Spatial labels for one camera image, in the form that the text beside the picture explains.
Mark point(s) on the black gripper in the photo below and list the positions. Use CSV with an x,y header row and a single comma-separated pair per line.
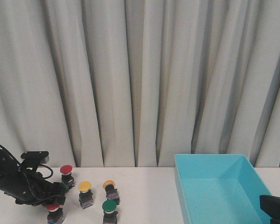
x,y
22,181
271,206

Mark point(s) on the red push button front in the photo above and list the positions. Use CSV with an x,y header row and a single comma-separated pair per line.
x,y
55,215

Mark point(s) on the red push button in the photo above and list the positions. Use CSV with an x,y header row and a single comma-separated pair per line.
x,y
67,177
55,215

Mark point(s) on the yellow push button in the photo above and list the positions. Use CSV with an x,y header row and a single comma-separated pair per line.
x,y
85,196
111,192

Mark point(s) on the light blue plastic box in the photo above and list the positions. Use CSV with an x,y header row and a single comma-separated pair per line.
x,y
219,189

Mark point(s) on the red push button back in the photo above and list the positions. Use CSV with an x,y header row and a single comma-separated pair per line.
x,y
67,177

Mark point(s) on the yellow push button tilted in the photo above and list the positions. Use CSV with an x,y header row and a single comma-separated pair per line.
x,y
111,192

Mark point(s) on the green push button upright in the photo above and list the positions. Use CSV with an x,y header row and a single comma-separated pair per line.
x,y
110,213

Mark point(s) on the grey pleated curtain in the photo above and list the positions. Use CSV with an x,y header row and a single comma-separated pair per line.
x,y
131,83

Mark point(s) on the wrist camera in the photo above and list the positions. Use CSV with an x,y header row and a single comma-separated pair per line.
x,y
35,157

